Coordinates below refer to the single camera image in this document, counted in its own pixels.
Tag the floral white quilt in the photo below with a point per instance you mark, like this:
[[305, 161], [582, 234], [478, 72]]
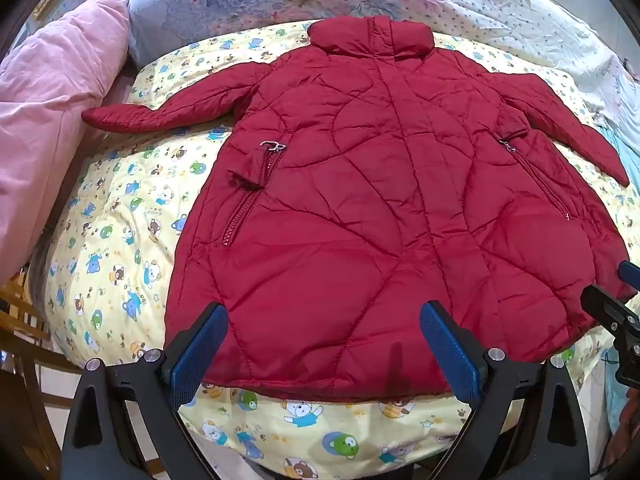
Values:
[[450, 0]]

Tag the red quilted jacket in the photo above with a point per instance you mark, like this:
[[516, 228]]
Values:
[[360, 200]]

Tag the wooden chair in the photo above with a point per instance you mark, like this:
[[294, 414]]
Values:
[[25, 360]]

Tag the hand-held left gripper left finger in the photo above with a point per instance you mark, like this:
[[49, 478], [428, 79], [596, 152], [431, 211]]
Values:
[[200, 352]]

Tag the yellow cartoon bear bed sheet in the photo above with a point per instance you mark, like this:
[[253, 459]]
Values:
[[125, 240]]

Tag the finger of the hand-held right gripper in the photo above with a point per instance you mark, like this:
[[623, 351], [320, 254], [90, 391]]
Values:
[[631, 275], [607, 310]]

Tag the pink quilt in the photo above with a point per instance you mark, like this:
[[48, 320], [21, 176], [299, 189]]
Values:
[[45, 110]]

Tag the light blue cloth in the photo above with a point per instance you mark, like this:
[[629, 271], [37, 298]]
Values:
[[622, 160]]

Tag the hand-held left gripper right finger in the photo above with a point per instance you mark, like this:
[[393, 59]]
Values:
[[450, 352]]

